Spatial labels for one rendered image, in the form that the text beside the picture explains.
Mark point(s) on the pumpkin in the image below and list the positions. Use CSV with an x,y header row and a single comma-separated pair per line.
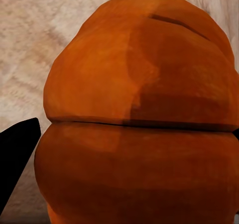
x,y
143,103

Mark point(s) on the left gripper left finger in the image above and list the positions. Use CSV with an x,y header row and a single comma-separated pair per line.
x,y
16,146

